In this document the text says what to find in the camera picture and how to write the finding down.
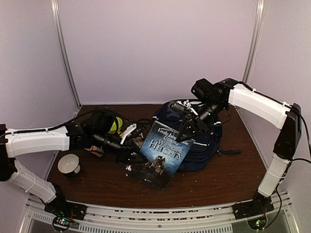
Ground lime green plastic bowl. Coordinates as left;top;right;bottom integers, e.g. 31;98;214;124
108;117;123;134

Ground corner aluminium post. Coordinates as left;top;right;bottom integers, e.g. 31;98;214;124
242;0;266;83
51;0;82;108

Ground navy blue backpack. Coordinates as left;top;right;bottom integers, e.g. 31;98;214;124
152;99;242;173

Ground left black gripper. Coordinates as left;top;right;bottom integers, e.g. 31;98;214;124
93;130;148;165

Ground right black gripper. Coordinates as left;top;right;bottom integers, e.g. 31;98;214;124
175;99;226;142

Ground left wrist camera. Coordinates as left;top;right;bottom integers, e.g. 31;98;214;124
121;123;146;145

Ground left corner aluminium post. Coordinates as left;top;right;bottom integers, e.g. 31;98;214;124
51;0;82;108

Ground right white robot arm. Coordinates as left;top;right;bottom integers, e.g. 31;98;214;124
172;78;307;215

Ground front aluminium rail frame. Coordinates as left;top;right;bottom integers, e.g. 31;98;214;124
24;190;294;233

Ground dark Wuthering Heights book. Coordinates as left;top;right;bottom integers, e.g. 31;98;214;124
126;121;195;190

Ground yellow paperback book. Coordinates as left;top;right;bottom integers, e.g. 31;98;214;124
133;136;144;148

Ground orange comic paperback book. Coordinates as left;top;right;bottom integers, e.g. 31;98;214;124
85;146;104;157

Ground right corner aluminium post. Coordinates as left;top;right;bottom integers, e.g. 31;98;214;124
242;0;266;83

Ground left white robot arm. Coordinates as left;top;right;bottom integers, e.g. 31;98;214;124
0;110;147;216

